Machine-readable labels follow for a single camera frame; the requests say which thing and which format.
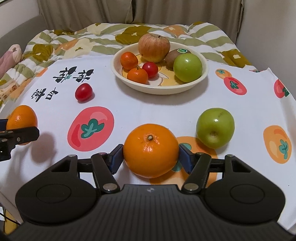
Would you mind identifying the grey bed headboard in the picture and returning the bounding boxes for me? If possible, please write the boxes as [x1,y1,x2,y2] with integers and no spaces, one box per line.
[0,15,47,56]

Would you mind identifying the green apple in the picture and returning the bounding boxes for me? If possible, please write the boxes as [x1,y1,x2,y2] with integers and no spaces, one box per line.
[196,108,235,149]
[173,53,203,83]

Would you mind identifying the small mandarin front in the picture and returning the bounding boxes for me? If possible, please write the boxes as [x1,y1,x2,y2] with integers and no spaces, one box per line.
[120,52,138,70]

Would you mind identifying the pink plush toy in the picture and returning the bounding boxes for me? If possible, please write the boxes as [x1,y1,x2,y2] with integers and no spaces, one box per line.
[0,44,22,78]

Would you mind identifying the white fruit print cloth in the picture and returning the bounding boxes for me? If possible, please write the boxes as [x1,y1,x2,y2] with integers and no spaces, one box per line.
[1,55,295,229]

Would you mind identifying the large orange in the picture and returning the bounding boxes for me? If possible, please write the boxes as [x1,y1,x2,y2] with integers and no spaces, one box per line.
[123,123,179,179]

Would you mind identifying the brown kiwi with sticker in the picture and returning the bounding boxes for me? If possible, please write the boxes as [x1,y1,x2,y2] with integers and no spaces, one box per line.
[165,48,191,69]

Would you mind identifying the red cherry tomato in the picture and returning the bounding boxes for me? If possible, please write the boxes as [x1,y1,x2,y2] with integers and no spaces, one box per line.
[75,83,93,102]

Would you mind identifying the cream duck plate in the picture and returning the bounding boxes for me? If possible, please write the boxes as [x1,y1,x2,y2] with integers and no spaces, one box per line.
[111,42,209,95]

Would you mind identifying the small mandarin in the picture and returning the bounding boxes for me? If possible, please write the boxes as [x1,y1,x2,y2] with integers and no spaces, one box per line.
[120,52,138,70]
[127,67,149,84]

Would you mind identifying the red yellow apple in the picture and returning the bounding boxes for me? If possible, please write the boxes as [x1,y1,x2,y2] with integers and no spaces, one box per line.
[138,34,171,63]

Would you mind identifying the floral striped quilt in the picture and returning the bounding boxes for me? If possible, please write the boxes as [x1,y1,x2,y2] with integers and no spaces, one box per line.
[1,22,252,105]

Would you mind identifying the small red tomato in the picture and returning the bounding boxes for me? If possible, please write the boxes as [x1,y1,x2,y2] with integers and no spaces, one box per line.
[142,62,159,78]

